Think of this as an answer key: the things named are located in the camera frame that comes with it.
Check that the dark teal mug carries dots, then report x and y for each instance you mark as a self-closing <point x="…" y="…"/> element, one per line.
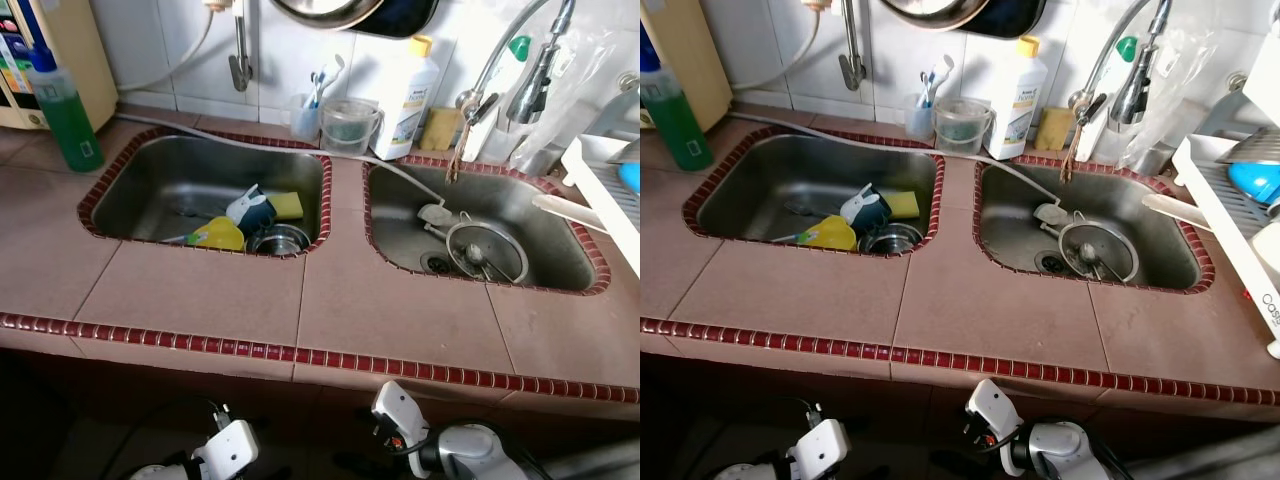
<point x="255" y="212"/>
<point x="868" y="210"/>

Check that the small steel cup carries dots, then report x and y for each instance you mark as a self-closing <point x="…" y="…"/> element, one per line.
<point x="545" y="162"/>
<point x="1152" y="163"/>

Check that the small steel bowl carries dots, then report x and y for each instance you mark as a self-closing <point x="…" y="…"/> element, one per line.
<point x="897" y="242"/>
<point x="285" y="242"/>

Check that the white cutlery holder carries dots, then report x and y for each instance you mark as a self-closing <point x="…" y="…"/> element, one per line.
<point x="1262" y="70"/>

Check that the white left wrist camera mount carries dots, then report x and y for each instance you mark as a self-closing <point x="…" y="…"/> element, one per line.
<point x="822" y="450"/>
<point x="230" y="450"/>

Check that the white detergent bottle yellow cap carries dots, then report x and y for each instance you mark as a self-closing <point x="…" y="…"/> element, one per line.
<point x="405" y="105"/>
<point x="1016" y="105"/>

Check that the white green plastic tongs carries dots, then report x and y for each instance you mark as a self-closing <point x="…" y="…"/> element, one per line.
<point x="788" y="238"/>
<point x="177" y="239"/>

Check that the thin white filter tube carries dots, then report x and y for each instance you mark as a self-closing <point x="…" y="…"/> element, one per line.
<point x="800" y="65"/>
<point x="185" y="65"/>

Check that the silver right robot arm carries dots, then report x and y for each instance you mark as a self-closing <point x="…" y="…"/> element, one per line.
<point x="475" y="450"/>
<point x="1065" y="450"/>

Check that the steel sink basin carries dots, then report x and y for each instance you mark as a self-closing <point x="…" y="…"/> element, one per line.
<point x="560" y="250"/>
<point x="1170" y="245"/>
<point x="160" y="185"/>
<point x="770" y="185"/>

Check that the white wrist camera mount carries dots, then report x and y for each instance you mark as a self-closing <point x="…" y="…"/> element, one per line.
<point x="398" y="405"/>
<point x="230" y="450"/>
<point x="822" y="450"/>
<point x="990" y="402"/>

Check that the green dish soap bottle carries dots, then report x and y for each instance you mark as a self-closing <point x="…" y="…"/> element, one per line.
<point x="68" y="125"/>
<point x="680" y="125"/>

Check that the yellow plastic bowl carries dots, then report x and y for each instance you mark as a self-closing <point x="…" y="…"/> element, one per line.
<point x="830" y="235"/>
<point x="218" y="235"/>

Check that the chrome pull-out sprayer faucet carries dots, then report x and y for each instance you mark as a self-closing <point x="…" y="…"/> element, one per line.
<point x="1135" y="85"/>
<point x="535" y="85"/>

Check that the plain white mug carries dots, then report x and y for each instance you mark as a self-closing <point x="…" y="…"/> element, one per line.
<point x="1268" y="245"/>

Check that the clear toothbrush cup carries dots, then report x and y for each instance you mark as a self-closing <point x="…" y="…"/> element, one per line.
<point x="305" y="122"/>
<point x="920" y="120"/>

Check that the white dish rack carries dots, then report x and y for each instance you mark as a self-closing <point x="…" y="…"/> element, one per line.
<point x="1220" y="215"/>
<point x="600" y="195"/>

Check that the clear plastic bag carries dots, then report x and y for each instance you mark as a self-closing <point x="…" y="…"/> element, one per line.
<point x="1190" y="90"/>
<point x="575" y="90"/>

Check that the yellow dish sponge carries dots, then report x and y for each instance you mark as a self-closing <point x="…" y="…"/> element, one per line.
<point x="287" y="206"/>
<point x="904" y="205"/>

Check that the blue white toothbrush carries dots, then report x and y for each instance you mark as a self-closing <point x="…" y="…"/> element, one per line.
<point x="938" y="80"/>
<point x="325" y="80"/>

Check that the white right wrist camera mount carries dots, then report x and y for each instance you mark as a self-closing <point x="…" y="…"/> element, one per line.
<point x="398" y="405"/>
<point x="990" y="402"/>

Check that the blue bowl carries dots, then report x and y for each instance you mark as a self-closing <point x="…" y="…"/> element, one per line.
<point x="1255" y="182"/>
<point x="631" y="177"/>

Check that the mustard sponge block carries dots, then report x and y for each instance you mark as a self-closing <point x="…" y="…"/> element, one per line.
<point x="1055" y="128"/>
<point x="441" y="128"/>

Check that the hanging metal pan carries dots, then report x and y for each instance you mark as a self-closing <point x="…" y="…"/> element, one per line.
<point x="340" y="15"/>
<point x="950" y="15"/>

